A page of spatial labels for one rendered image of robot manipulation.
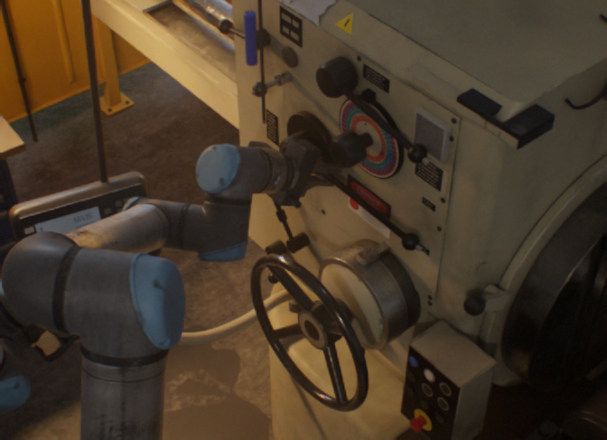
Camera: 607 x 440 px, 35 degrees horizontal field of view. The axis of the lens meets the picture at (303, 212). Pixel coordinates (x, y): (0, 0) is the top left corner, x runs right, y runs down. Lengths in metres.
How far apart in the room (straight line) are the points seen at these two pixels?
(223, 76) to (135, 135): 1.78
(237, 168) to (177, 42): 1.38
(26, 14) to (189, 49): 1.49
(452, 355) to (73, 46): 3.02
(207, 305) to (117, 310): 2.61
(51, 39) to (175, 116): 0.70
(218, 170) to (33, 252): 0.56
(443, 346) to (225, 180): 0.58
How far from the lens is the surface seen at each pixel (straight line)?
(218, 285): 3.90
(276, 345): 2.20
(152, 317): 1.22
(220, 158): 1.76
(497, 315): 2.04
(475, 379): 1.96
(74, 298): 1.25
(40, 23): 4.48
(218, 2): 3.01
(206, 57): 2.99
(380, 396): 2.81
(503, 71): 1.76
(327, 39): 1.92
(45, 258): 1.28
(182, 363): 3.66
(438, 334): 2.01
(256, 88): 2.03
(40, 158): 4.63
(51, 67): 4.60
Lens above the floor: 2.86
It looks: 43 degrees down
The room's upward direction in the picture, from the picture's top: straight up
